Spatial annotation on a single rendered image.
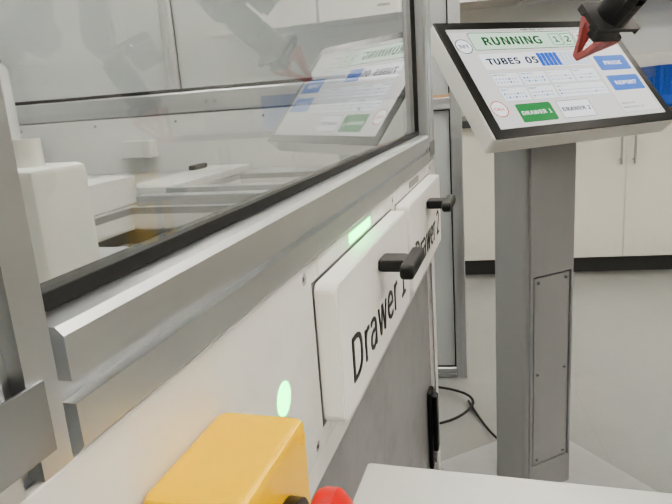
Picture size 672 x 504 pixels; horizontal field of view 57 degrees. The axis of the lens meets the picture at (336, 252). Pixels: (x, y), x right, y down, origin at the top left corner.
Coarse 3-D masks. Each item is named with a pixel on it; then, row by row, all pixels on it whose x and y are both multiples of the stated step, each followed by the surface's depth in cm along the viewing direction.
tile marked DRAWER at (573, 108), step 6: (558, 102) 129; (564, 102) 129; (570, 102) 130; (576, 102) 131; (582, 102) 131; (588, 102) 132; (564, 108) 128; (570, 108) 129; (576, 108) 130; (582, 108) 130; (588, 108) 131; (564, 114) 127; (570, 114) 128; (576, 114) 129; (582, 114) 129; (588, 114) 130; (594, 114) 131
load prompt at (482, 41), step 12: (468, 36) 131; (480, 36) 132; (492, 36) 133; (504, 36) 135; (516, 36) 136; (528, 36) 137; (540, 36) 139; (552, 36) 140; (564, 36) 142; (480, 48) 130; (492, 48) 131; (504, 48) 132; (516, 48) 134; (528, 48) 135
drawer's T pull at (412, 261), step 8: (416, 248) 59; (384, 256) 57; (392, 256) 57; (400, 256) 56; (408, 256) 56; (416, 256) 56; (424, 256) 59; (384, 264) 56; (392, 264) 56; (400, 264) 55; (408, 264) 53; (416, 264) 55; (400, 272) 53; (408, 272) 53; (416, 272) 55
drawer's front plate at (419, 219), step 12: (432, 180) 92; (420, 192) 82; (432, 192) 92; (408, 204) 73; (420, 204) 80; (408, 216) 73; (420, 216) 80; (432, 216) 92; (408, 228) 73; (420, 228) 80; (408, 240) 74; (420, 240) 80; (432, 240) 92; (408, 252) 74; (432, 252) 92; (420, 276) 80
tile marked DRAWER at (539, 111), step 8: (520, 104) 125; (528, 104) 126; (536, 104) 126; (544, 104) 127; (520, 112) 124; (528, 112) 124; (536, 112) 125; (544, 112) 126; (552, 112) 127; (528, 120) 123; (536, 120) 124; (544, 120) 125
